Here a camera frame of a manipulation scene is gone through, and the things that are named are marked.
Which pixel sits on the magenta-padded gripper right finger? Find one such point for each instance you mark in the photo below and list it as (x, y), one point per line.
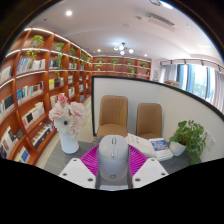
(150, 171)

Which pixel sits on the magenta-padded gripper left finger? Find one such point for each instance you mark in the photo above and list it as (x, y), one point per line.
(78, 171)

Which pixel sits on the white computer mouse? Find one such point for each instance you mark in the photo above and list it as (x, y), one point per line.
(113, 160)

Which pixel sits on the white and blue book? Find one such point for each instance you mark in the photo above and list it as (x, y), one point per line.
(161, 150)

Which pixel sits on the white ceramic jug vase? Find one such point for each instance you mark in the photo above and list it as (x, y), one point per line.
(69, 145)

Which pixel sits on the tan upholstered chair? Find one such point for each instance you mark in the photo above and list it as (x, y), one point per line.
(112, 113)
(149, 120)

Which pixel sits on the green plant in white pot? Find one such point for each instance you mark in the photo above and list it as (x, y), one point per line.
(190, 136)

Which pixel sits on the pink and white flower bouquet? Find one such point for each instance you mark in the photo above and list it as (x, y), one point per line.
(66, 115)

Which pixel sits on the orange wooden bookshelf unit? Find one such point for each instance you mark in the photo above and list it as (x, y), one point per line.
(30, 100)

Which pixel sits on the window with curtains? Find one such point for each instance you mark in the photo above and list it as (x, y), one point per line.
(196, 81)

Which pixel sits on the orange shelf unit with plants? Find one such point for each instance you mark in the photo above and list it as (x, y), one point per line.
(123, 66)

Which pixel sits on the ceiling lamp cluster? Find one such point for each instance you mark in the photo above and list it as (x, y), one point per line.
(122, 49)

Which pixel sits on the ceiling air vent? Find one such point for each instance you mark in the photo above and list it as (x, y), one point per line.
(160, 19)

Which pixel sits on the white wall outlet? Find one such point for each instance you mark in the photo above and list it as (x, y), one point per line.
(211, 141)

